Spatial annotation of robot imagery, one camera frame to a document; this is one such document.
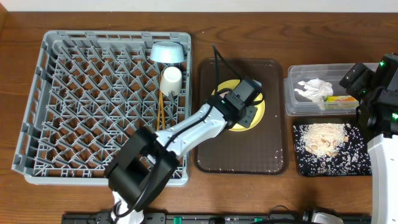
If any clear plastic waste bin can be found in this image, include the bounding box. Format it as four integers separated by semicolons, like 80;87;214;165
284;63;357;116

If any white paper napkin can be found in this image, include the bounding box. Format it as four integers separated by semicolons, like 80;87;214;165
294;78;333;111

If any green yellow snack wrapper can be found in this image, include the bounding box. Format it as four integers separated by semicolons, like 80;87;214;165
325;95;359;110

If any cream white cup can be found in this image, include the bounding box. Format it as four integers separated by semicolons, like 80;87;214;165
160;67;182;96

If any black waste tray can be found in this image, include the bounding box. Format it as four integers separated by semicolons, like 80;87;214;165
292;118;374;177

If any dark brown serving tray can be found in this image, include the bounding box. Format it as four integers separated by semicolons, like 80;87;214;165
193;59;289;175

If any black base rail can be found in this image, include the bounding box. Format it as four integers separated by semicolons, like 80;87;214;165
61;205;373;224

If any food scraps rice pile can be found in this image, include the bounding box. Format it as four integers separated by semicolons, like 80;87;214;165
294;123;373;175

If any light blue bowl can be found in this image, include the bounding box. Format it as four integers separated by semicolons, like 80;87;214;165
150;42;185;63

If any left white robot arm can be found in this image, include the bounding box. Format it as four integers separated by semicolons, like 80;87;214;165
105;88;264;223

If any yellow plate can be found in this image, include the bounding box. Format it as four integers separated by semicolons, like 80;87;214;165
218;79;266;132

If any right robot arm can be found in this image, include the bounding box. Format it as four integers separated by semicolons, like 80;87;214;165
357;54;397;224

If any grey dishwasher rack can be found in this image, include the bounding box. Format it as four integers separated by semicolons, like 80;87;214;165
12;30;192;186

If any wooden chopstick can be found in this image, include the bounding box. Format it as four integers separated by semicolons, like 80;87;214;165
157;74;163;131
159;91;165;130

